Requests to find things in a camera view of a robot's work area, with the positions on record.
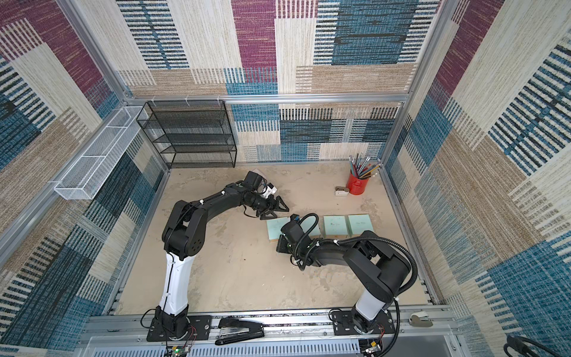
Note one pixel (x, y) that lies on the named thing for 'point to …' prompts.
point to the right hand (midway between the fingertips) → (282, 243)
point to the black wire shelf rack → (191, 134)
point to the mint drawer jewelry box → (360, 223)
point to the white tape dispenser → (341, 191)
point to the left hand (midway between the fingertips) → (285, 213)
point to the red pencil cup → (355, 185)
